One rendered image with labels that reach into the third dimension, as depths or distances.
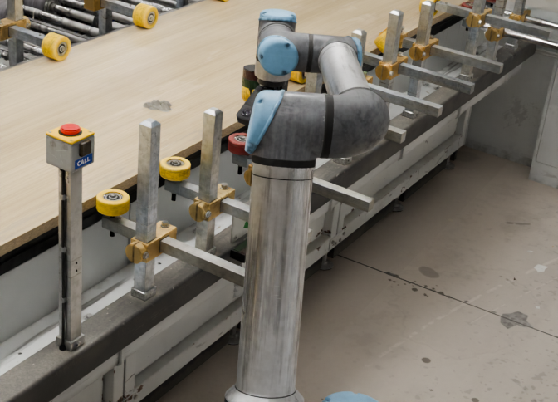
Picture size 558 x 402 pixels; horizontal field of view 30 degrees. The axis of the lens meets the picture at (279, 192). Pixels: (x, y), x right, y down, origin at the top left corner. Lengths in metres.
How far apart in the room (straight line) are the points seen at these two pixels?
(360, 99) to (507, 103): 3.30
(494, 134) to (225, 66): 2.12
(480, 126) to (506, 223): 0.75
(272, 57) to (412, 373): 1.54
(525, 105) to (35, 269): 3.12
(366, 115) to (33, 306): 1.07
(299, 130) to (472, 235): 2.73
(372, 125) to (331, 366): 1.79
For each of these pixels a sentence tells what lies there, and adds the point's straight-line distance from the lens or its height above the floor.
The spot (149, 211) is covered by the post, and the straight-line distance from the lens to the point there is 2.42.
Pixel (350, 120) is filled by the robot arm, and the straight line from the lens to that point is 1.84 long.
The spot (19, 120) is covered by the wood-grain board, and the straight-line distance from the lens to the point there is 2.98.
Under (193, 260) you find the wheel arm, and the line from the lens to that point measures 2.45.
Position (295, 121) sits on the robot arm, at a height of 1.39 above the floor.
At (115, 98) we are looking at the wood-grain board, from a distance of 3.13.
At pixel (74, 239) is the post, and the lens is 2.23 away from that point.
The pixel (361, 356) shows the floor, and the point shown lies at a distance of 3.63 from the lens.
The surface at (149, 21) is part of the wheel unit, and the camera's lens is 3.71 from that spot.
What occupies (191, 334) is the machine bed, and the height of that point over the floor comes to 0.17.
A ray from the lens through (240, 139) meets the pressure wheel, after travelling 2.90.
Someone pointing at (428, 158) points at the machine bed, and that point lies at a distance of 4.72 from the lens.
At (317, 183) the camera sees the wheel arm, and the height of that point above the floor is 0.86.
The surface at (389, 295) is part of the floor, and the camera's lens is 3.98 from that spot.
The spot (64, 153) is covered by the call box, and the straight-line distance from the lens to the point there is 2.12.
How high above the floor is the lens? 2.11
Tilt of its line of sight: 27 degrees down
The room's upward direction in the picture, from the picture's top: 6 degrees clockwise
